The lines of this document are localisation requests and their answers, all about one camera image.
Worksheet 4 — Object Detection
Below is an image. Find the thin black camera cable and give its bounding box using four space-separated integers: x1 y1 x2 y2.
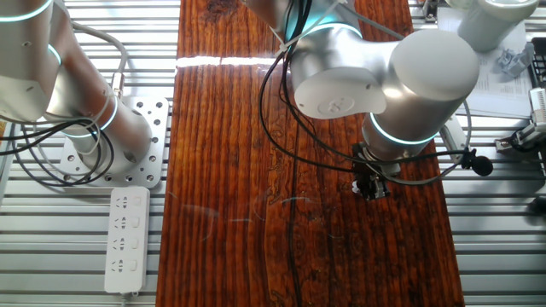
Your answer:
279 42 468 167

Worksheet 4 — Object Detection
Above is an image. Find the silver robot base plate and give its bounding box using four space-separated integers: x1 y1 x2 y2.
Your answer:
59 96 171 188

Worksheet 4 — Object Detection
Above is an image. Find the printed paper sheet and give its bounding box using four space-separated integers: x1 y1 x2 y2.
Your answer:
437 6 534 119

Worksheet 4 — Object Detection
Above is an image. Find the black base cable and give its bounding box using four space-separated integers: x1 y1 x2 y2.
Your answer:
0 118 117 188

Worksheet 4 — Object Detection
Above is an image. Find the silver camera bracket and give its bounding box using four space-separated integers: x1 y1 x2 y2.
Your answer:
439 114 470 165

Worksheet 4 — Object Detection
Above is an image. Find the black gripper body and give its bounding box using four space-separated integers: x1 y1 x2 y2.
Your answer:
352 161 392 183

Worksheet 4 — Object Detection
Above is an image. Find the brown wooden board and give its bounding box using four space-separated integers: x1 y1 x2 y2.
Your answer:
155 0 466 307

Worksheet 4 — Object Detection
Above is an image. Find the white power strip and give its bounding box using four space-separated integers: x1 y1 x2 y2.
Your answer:
104 186 151 295

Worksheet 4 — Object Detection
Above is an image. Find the grey base cable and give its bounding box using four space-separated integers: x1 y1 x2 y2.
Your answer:
63 19 129 99

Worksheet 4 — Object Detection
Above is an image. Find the aluminium camera clamp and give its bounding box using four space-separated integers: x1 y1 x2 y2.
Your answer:
494 125 546 154

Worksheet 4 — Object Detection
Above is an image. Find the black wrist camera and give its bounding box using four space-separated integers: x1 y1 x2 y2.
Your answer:
460 148 495 177

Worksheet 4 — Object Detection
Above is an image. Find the thick black gripper cable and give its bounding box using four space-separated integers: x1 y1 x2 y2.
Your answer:
258 0 357 174

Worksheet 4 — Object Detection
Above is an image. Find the black keyboard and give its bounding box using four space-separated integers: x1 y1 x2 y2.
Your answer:
528 37 546 89

